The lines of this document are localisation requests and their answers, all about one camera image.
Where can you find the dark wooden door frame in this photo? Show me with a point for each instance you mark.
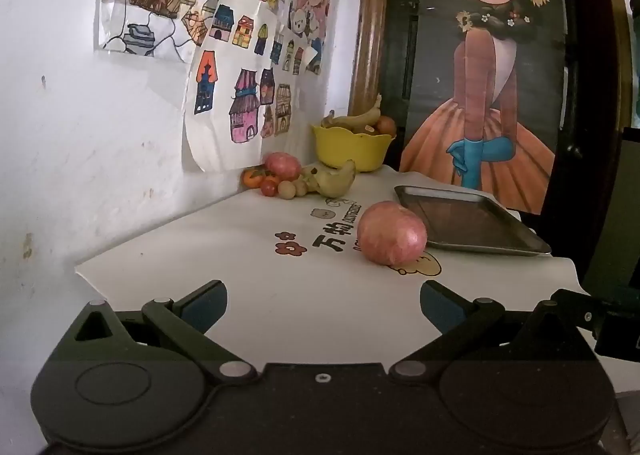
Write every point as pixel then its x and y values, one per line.
pixel 590 85

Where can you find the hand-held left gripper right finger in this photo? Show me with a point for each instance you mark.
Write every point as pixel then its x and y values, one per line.
pixel 442 307

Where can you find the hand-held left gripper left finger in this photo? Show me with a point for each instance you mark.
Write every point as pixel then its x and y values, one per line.
pixel 205 305

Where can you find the girl in dress poster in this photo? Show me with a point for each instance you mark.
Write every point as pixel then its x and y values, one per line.
pixel 480 85

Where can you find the brown banana with sticker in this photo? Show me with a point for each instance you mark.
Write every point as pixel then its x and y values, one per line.
pixel 369 129

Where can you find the red-brown round fruit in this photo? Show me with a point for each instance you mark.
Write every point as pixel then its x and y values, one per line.
pixel 386 125

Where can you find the large pink apple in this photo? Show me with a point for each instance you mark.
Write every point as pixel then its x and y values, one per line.
pixel 392 235

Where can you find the red cherry tomato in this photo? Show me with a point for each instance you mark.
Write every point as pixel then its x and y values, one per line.
pixel 269 188

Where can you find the yellow plastic bowl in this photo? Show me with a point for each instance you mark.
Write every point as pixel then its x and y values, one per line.
pixel 350 150

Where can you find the metal tray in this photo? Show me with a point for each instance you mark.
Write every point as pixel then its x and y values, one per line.
pixel 475 225

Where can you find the houses drawing paper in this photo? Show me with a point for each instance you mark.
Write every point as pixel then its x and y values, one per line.
pixel 220 135

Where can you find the brown wooden frame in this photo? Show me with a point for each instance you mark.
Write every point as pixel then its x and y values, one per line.
pixel 370 35

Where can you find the small pink apple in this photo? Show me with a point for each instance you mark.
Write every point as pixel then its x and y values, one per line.
pixel 282 165

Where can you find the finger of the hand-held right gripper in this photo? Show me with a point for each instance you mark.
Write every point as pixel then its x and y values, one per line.
pixel 580 305

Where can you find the spotted banana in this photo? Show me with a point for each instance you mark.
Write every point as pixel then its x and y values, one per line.
pixel 357 119

